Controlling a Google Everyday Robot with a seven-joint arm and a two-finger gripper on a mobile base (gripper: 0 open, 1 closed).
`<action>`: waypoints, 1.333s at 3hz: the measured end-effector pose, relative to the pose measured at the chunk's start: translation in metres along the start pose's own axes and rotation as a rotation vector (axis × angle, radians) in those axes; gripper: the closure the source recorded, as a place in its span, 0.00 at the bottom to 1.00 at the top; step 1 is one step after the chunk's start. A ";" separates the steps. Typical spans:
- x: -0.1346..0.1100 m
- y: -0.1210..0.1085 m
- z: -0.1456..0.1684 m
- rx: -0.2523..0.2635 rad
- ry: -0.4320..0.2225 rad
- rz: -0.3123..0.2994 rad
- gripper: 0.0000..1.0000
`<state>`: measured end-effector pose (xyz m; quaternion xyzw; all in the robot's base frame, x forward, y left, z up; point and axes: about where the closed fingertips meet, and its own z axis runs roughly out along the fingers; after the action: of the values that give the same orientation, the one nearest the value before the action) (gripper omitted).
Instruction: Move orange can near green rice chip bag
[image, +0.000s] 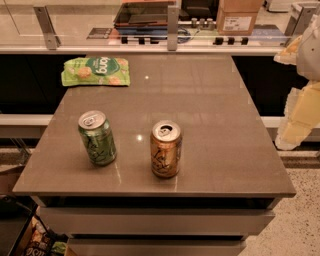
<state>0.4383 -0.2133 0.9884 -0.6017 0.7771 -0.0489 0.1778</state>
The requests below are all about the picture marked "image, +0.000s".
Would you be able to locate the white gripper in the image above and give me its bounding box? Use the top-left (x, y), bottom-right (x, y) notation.
top-left (274, 15), bottom-right (320, 150)

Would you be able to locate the orange soda can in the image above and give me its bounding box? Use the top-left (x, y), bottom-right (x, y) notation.
top-left (150, 120), bottom-right (182, 178)

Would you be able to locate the green soda can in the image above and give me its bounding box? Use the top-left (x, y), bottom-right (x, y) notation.
top-left (78, 110), bottom-right (117, 166)

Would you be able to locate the green rice chip bag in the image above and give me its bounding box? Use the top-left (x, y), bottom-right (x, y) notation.
top-left (61, 57), bottom-right (130, 87)

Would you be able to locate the snack bag under table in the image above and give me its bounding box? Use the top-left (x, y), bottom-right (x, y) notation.
top-left (21, 217), bottom-right (54, 256)

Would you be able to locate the cardboard box with label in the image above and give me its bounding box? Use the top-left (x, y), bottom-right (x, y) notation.
top-left (216, 0), bottom-right (263, 35)

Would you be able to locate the dark laptop on counter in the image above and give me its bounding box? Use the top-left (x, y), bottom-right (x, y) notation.
top-left (114, 1), bottom-right (175, 27)

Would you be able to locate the upper grey drawer front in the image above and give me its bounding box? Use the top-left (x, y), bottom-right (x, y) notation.
top-left (40, 208), bottom-right (275, 236)

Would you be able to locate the grey drawer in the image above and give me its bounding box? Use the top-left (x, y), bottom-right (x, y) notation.
top-left (40, 208), bottom-right (275, 236)
top-left (68, 239), bottom-right (246, 256)

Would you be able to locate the lower grey drawer front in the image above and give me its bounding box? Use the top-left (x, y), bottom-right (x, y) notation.
top-left (68, 239), bottom-right (246, 256)

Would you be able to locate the right metal glass bracket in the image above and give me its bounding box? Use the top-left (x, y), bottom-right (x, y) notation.
top-left (285, 1), bottom-right (319, 46)

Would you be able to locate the metal glass bracket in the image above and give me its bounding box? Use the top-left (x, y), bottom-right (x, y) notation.
top-left (33, 6), bottom-right (61, 50)
top-left (167, 5), bottom-right (179, 51)
top-left (285, 1), bottom-right (319, 46)

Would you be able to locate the middle metal glass bracket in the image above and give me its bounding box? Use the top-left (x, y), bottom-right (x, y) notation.
top-left (167, 5), bottom-right (179, 51)

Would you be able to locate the left metal glass bracket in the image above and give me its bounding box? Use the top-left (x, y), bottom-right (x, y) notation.
top-left (33, 6), bottom-right (61, 50)

